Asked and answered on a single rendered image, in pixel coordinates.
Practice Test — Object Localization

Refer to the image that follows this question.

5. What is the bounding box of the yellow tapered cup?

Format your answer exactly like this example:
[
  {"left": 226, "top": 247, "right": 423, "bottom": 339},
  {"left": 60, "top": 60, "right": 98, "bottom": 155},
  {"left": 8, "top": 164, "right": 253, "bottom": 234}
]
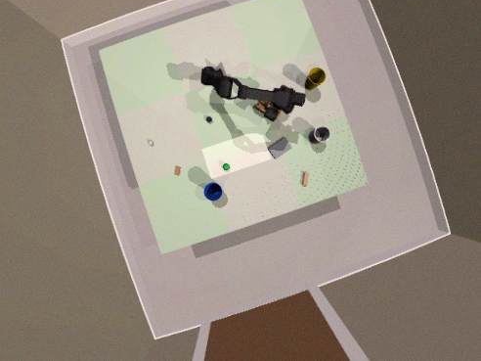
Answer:
[{"left": 305, "top": 68, "right": 327, "bottom": 91}]

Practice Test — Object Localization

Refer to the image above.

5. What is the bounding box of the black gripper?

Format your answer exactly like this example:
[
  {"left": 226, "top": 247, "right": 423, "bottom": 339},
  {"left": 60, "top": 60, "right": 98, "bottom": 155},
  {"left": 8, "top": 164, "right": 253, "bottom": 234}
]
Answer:
[{"left": 264, "top": 85, "right": 287, "bottom": 121}]

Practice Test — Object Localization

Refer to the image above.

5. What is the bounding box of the grey cup with white rim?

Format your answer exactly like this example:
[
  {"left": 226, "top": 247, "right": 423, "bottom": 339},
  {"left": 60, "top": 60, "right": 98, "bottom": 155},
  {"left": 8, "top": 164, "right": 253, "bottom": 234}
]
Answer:
[{"left": 308, "top": 126, "right": 330, "bottom": 144}]

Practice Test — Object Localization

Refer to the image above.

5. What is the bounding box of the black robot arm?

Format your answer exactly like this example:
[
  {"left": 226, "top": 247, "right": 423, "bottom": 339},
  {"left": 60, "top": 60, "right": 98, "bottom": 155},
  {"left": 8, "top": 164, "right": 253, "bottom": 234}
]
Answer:
[{"left": 201, "top": 67, "right": 306, "bottom": 114}]

